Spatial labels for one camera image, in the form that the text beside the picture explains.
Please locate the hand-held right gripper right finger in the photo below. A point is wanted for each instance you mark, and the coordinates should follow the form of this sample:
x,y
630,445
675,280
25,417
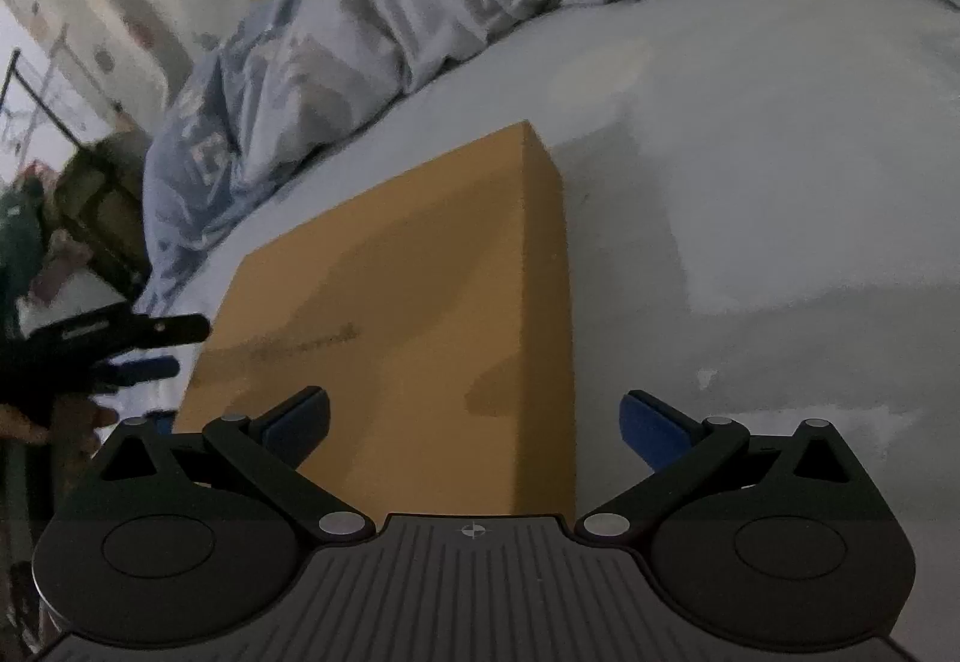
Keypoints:
x,y
652,433

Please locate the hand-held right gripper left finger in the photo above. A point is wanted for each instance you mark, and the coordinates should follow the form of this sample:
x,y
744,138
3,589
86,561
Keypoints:
x,y
300,426

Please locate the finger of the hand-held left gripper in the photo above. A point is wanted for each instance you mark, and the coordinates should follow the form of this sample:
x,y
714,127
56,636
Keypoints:
x,y
146,368
150,330

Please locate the brown cardboard box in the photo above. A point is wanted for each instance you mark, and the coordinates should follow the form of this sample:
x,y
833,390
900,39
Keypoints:
x,y
412,295

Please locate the person's left hand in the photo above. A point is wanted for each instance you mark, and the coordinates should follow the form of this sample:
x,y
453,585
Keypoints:
x,y
97,426

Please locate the wooden cabinet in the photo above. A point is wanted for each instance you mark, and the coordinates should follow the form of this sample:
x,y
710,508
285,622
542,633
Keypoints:
x,y
105,205

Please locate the light printed bed sheet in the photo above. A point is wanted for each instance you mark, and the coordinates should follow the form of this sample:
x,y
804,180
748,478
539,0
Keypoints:
x,y
750,182

